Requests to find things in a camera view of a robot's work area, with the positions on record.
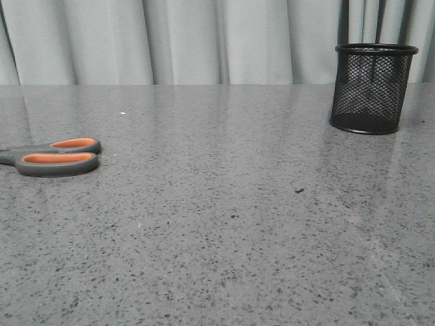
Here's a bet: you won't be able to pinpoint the grey orange handled scissors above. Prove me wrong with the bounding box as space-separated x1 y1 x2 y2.
1 137 101 177

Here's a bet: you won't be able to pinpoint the black mesh pen bucket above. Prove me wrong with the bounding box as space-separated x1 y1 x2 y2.
330 43 419 134

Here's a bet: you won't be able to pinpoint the grey curtain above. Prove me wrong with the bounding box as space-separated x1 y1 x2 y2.
1 1 434 85

